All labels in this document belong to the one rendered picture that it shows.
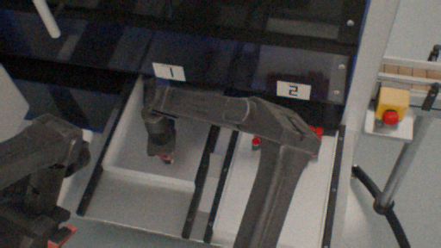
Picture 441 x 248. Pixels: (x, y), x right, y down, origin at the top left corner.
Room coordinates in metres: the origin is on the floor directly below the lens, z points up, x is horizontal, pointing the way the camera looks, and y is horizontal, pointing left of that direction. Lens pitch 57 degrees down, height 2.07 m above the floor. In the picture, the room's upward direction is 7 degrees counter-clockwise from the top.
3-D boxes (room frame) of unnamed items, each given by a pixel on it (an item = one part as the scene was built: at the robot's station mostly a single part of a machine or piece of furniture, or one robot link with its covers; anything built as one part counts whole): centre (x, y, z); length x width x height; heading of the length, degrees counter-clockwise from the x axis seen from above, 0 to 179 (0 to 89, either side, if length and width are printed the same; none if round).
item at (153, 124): (0.69, 0.15, 1.10); 0.07 x 0.06 x 0.07; 178
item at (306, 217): (0.58, -0.13, 0.90); 0.34 x 0.26 x 0.04; 159
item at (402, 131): (0.75, -0.47, 0.87); 0.14 x 0.13 x 0.02; 160
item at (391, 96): (0.71, -0.44, 0.99); 0.08 x 0.07 x 0.07; 160
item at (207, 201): (0.59, 0.05, 0.91); 0.14 x 0.03 x 0.06; 160
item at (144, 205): (0.68, 0.02, 0.87); 0.70 x 0.48 x 0.02; 70
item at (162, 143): (0.69, 0.15, 1.04); 0.10 x 0.07 x 0.07; 174
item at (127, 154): (0.80, 0.15, 0.90); 0.34 x 0.26 x 0.04; 160
